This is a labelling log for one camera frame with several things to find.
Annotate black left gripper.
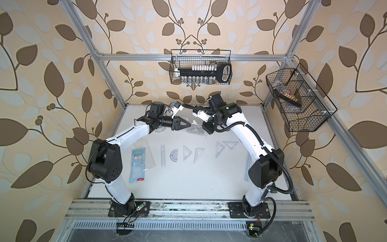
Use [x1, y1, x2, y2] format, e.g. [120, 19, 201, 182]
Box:
[156, 114, 190, 132]

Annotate clear triangle ruler small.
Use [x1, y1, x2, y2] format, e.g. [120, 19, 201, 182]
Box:
[183, 145, 192, 161]

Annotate clear protractor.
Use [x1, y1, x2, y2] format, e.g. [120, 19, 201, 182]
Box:
[170, 149, 178, 162]

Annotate clear triangle ruler long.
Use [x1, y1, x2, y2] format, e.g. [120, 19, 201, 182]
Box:
[193, 148, 205, 164]

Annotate clear straight ruler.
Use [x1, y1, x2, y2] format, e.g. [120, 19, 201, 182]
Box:
[161, 145, 166, 167]

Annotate blue straight ruler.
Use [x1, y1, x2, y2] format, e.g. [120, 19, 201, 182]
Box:
[243, 152, 252, 182]

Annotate blue ruler set pouch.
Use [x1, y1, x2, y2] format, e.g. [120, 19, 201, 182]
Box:
[129, 148, 146, 183]

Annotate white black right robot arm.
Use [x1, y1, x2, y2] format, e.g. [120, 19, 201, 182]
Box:
[198, 94, 293, 217]

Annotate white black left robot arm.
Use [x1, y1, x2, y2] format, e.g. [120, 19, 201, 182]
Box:
[86, 102, 190, 206]

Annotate black socket bit holder set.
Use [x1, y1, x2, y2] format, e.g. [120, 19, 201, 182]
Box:
[176, 62, 232, 83]

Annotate clear packing tape roll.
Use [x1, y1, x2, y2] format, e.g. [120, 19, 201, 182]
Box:
[154, 127, 166, 133]

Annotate dark tool in right basket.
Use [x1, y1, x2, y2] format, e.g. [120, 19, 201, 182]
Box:
[275, 90, 302, 107]

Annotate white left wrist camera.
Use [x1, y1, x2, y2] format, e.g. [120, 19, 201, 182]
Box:
[171, 102, 183, 118]

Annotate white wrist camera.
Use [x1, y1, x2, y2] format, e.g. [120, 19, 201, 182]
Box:
[171, 102, 183, 118]
[193, 111, 210, 122]

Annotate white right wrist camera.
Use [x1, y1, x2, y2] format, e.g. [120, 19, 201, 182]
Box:
[193, 111, 210, 122]

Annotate black wire basket back wall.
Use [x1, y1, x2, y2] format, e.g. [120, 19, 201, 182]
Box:
[169, 48, 232, 86]

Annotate black wire basket wall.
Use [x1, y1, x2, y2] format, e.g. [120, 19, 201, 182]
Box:
[266, 64, 338, 132]
[169, 48, 232, 86]

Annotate black wire basket right wall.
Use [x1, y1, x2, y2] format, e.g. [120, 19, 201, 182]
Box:
[266, 64, 338, 132]

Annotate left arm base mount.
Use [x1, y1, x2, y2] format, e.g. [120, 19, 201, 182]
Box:
[108, 197, 151, 217]

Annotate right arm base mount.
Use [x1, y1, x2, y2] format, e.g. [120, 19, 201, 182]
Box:
[227, 202, 271, 219]

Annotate aluminium frame bar back top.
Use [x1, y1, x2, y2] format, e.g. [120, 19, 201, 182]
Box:
[97, 53, 288, 62]

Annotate aluminium frame post back left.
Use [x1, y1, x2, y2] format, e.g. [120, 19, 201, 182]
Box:
[59, 0, 127, 109]

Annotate aluminium frame post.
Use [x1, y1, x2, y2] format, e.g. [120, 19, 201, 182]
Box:
[262, 0, 321, 108]
[59, 0, 127, 109]

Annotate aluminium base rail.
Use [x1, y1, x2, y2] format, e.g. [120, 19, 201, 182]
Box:
[65, 199, 315, 221]

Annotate aluminium frame post back right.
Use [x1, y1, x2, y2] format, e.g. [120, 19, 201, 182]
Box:
[262, 0, 321, 108]

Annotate aluminium frame rail right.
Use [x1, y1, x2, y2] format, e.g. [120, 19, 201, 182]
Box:
[287, 57, 387, 208]

